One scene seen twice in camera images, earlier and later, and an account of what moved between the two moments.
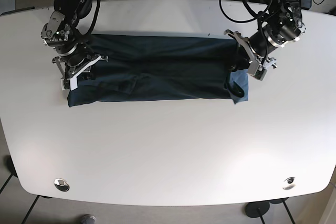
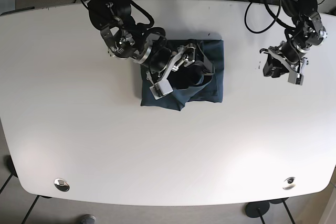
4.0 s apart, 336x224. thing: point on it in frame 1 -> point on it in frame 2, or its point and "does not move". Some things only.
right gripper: x=257 y=62 -> x=278 y=68
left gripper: x=72 y=65 -> x=159 y=61
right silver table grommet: x=290 y=181 does not move
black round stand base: x=257 y=209 does not move
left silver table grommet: x=61 y=184 does not move
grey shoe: x=88 y=219 does not move
